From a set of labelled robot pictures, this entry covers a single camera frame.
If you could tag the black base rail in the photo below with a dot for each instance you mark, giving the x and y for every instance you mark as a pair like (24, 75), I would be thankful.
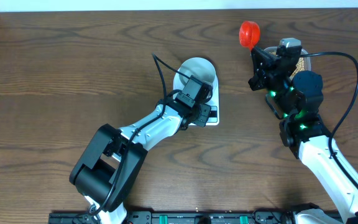
(306, 213)

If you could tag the soybeans in container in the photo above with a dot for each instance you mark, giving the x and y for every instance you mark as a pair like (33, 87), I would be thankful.
(285, 66)

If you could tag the clear plastic container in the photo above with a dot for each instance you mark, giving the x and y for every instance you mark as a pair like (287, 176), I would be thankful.
(303, 64)

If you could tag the grey round bowl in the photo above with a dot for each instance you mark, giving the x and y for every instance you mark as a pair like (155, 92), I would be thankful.
(201, 68)

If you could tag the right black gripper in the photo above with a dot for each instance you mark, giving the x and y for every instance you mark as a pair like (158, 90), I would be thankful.
(262, 70)

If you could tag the red measuring scoop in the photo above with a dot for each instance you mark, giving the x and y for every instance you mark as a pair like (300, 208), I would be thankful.
(249, 34)

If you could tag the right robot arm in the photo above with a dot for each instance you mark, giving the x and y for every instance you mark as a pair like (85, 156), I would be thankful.
(298, 96)

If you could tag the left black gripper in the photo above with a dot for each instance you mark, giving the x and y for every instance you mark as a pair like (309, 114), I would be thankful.
(206, 111)

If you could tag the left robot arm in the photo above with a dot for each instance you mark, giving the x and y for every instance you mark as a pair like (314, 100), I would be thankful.
(107, 169)

